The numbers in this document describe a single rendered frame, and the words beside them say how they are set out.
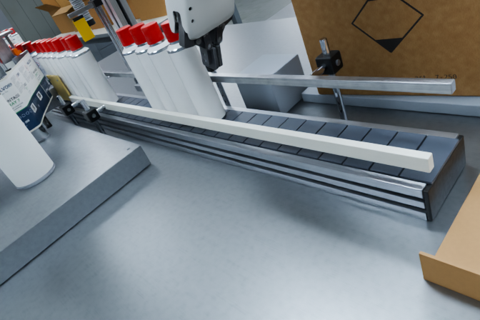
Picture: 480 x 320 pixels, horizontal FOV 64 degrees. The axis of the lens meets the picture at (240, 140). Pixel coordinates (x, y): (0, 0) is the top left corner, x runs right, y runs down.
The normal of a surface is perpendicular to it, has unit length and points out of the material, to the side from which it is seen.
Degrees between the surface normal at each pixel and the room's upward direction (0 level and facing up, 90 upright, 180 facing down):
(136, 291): 0
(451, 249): 0
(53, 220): 90
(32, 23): 90
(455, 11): 90
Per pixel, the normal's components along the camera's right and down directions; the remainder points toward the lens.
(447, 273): -0.65, 0.58
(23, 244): 0.68, 0.14
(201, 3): 0.70, 0.48
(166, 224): -0.35, -0.80
